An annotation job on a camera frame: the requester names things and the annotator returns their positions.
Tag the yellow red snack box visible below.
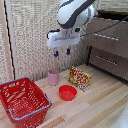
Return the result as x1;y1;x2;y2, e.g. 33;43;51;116
67;65;93;93

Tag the beige woven screen panel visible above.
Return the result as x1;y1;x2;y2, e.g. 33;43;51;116
0;0;98;84

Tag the red plastic bowl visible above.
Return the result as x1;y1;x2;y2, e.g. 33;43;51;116
58;84;79;102

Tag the pink plastic cup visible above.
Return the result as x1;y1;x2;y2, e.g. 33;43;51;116
47;69;60;87

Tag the brown drawer cabinet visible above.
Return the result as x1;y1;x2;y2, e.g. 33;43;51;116
82;9;128;83

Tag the thin black cable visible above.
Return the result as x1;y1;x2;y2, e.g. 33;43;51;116
80;19;128;38

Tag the red shopping basket blue rim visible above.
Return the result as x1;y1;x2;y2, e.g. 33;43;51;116
0;76;53;128

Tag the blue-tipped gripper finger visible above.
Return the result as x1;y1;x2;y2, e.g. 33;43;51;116
53;47;60;59
65;46;72;56

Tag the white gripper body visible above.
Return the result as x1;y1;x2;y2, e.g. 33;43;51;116
46;27;82;50

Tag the short silver drawer handle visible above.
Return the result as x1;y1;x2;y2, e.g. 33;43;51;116
95;54;121;67

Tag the long silver drawer handle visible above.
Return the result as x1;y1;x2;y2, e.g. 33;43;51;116
91;31;121;42

